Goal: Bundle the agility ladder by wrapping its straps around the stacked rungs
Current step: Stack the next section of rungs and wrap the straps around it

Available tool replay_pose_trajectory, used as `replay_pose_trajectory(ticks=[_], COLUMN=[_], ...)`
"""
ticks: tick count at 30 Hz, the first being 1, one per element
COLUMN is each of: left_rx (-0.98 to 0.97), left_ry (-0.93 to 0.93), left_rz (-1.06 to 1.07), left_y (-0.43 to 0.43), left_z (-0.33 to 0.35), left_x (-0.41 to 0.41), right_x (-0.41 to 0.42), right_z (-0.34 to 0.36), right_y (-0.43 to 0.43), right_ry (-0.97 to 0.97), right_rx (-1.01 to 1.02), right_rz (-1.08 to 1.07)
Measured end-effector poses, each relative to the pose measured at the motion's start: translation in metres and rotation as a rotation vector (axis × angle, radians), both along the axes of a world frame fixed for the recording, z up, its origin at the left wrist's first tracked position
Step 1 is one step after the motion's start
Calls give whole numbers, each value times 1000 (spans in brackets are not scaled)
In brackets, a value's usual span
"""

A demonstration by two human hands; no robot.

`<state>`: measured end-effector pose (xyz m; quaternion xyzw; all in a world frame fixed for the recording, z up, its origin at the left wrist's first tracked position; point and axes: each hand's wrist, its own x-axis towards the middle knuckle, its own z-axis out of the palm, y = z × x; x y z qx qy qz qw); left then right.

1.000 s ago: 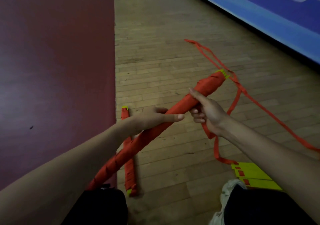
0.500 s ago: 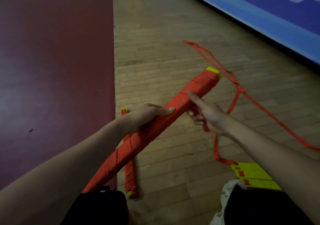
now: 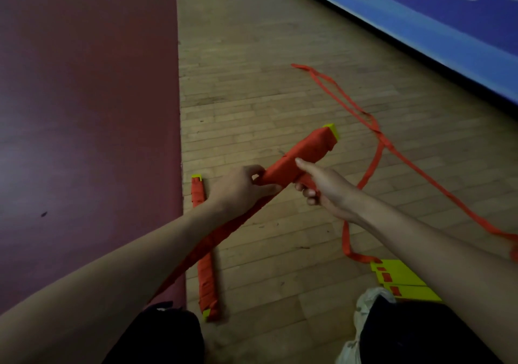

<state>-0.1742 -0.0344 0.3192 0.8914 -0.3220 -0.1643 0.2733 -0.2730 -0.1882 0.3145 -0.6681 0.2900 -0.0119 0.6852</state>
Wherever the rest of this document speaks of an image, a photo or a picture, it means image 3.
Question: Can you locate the loose red ladder strap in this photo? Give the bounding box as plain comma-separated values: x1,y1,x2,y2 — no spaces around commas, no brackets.
291,63,518,265

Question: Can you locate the white sports shoe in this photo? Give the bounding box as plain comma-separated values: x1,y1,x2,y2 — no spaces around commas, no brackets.
335,286,396,364

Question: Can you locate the person's left leg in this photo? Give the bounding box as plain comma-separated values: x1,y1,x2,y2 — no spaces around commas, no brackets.
102,301,206,364

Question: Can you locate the person's right leg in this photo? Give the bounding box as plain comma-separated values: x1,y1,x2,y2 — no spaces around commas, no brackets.
359,294,504,364

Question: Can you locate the blue banner with white print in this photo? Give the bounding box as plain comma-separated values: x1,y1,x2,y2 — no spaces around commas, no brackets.
274,0,518,106

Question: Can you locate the person's left hand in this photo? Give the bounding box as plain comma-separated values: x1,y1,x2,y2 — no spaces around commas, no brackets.
207,165,282,220

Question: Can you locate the person's right hand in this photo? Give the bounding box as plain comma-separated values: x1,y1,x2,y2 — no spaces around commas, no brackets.
294,157,367,223

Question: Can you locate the person's left forearm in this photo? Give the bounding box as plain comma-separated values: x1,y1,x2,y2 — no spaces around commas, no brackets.
0,203,235,364

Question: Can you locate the yellow flat ladder rung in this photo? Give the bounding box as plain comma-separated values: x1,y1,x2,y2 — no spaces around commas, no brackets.
384,283,442,302
376,271,426,287
370,259,414,274

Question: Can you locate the person's right forearm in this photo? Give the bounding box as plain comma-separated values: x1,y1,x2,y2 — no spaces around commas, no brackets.
353,192,518,364

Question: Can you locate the dark red floor mat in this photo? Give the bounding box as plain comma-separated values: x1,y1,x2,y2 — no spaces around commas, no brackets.
0,0,188,316

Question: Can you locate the person's leg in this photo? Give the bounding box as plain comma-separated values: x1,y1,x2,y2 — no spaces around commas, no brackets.
102,301,206,364
359,294,504,364

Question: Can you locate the short red strap-wrapped ladder bundle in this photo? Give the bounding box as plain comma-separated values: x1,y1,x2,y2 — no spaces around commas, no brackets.
190,173,222,323

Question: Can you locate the long red strap-wrapped ladder bundle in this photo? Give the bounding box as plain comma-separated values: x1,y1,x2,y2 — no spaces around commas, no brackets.
152,123,339,301

